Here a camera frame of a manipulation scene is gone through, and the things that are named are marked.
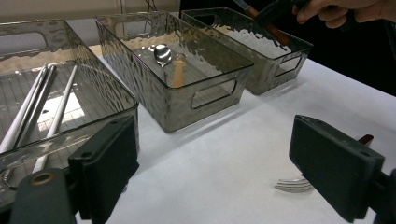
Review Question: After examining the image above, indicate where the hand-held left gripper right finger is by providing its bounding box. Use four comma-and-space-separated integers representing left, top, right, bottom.
289, 114, 386, 224

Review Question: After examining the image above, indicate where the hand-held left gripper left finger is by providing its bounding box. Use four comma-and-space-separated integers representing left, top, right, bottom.
67, 115, 140, 224

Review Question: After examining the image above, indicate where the wooden handled knife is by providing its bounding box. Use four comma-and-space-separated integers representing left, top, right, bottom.
233, 0, 291, 47

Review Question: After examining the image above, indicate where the wooden handled fork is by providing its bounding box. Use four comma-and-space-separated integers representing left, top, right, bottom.
274, 133, 375, 194

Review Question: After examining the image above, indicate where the smoky clear plastic bin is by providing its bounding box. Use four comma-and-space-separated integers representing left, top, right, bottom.
0, 19, 140, 213
180, 7, 314, 96
94, 10, 255, 134

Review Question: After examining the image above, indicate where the metal chopstick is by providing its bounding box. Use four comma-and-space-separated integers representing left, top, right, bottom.
13, 64, 58, 147

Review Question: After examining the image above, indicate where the metal spoon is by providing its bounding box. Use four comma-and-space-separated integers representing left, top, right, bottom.
153, 43, 173, 83

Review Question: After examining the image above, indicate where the white table cover sheet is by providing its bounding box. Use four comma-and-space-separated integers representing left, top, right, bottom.
66, 18, 396, 224

